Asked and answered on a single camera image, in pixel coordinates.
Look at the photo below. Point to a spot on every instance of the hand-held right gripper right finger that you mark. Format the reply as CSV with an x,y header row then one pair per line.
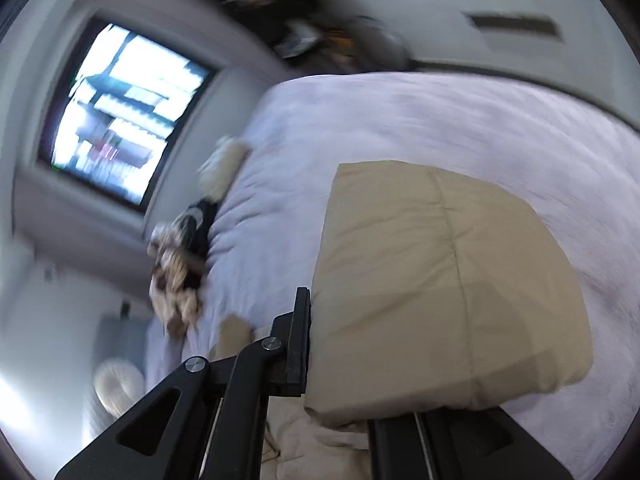
x,y
400,452

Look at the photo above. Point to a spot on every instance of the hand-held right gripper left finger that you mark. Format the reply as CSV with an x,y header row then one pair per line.
x,y
298,340

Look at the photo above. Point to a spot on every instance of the beige down jacket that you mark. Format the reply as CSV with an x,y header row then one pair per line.
x,y
430,280

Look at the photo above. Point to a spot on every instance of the striped cream garment pile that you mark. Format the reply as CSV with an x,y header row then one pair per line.
x,y
172,280

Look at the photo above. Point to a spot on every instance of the black cloth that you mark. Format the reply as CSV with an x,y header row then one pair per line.
x,y
199,235

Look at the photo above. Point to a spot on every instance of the round white pillow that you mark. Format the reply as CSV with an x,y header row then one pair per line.
x,y
119,385

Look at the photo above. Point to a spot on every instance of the white knitted garment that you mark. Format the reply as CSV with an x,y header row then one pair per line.
x,y
222,165

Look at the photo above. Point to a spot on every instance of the lavender bed blanket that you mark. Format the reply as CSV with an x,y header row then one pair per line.
x,y
430,120

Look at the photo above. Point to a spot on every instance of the window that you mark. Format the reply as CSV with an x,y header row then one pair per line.
x,y
117,115

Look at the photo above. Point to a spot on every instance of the black hanging coat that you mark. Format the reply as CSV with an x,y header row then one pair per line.
x,y
300,5

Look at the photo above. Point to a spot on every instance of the wall air vent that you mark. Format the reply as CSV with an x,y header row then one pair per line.
x,y
512,24

